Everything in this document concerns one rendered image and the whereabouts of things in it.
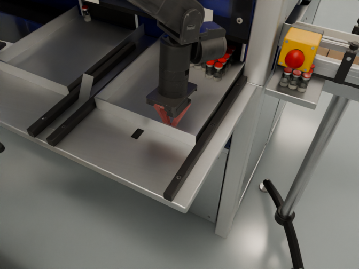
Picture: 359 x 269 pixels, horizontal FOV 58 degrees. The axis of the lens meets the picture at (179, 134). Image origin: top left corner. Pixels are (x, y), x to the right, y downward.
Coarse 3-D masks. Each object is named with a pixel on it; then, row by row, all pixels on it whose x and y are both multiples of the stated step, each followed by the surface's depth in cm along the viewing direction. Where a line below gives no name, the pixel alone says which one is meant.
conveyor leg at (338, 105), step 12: (336, 96) 90; (336, 108) 92; (324, 120) 97; (336, 120) 95; (324, 132) 99; (312, 144) 106; (324, 144) 103; (312, 156) 108; (300, 168) 116; (312, 168) 112; (300, 180) 119; (288, 192) 129; (300, 192) 123; (288, 204) 131; (288, 216) 137
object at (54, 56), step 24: (48, 24) 97; (72, 24) 103; (96, 24) 103; (24, 48) 92; (48, 48) 93; (72, 48) 93; (96, 48) 93; (120, 48) 90; (24, 72) 81; (48, 72) 86; (72, 72) 86
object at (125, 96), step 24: (144, 72) 86; (192, 72) 86; (240, 72) 82; (96, 96) 74; (120, 96) 79; (144, 96) 79; (192, 96) 79; (216, 96) 79; (144, 120) 70; (192, 120) 73; (192, 144) 68
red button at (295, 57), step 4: (288, 52) 70; (292, 52) 69; (296, 52) 68; (300, 52) 68; (288, 56) 69; (292, 56) 68; (296, 56) 68; (300, 56) 68; (304, 56) 69; (284, 60) 71; (288, 60) 69; (292, 60) 69; (296, 60) 68; (300, 60) 68; (304, 60) 70; (288, 64) 70; (292, 64) 69; (296, 64) 69; (300, 64) 69; (292, 68) 70; (296, 68) 70
